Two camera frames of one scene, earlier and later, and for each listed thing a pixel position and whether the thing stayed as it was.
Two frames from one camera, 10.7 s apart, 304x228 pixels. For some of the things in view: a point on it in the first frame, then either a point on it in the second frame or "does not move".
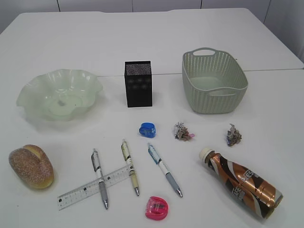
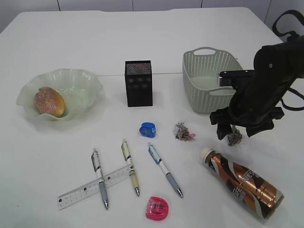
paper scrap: (182, 132) does not move
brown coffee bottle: (247, 186) does not move
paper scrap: (233, 136) does not move
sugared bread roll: (33, 165) -> (48, 100)
